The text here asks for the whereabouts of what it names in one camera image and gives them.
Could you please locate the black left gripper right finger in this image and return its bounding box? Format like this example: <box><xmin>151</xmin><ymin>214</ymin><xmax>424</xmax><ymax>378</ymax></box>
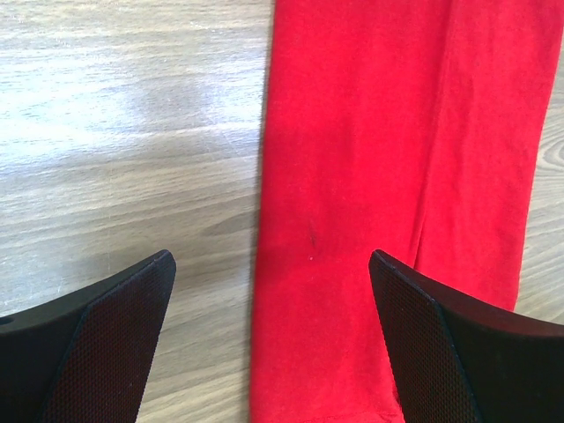
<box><xmin>369</xmin><ymin>250</ymin><xmax>563</xmax><ymax>422</ymax></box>

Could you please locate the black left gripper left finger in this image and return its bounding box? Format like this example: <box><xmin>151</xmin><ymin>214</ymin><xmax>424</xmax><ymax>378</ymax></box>
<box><xmin>1</xmin><ymin>250</ymin><xmax>176</xmax><ymax>422</ymax></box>

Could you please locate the red t shirt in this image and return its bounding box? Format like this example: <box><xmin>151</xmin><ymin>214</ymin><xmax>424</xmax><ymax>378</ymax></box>
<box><xmin>250</xmin><ymin>1</ymin><xmax>563</xmax><ymax>422</ymax></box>

